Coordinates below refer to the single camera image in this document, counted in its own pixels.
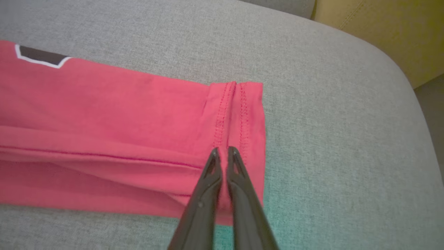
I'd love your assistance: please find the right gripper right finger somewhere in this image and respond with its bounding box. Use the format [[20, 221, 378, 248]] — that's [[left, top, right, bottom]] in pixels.
[[226, 146, 280, 250]]

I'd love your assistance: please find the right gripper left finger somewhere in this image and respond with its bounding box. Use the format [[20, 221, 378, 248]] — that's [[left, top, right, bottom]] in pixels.
[[168, 147, 223, 250]]

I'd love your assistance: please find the red shirt with white sleeves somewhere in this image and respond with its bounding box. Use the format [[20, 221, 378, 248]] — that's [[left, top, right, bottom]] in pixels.
[[0, 40, 267, 226]]

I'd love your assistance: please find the grey fabric sofa seat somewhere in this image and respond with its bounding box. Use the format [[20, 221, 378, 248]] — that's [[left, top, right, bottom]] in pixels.
[[0, 0, 444, 250]]

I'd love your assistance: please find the yellow upholstered furniture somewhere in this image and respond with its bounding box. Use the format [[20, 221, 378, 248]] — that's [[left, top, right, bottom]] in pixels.
[[311, 0, 444, 89]]

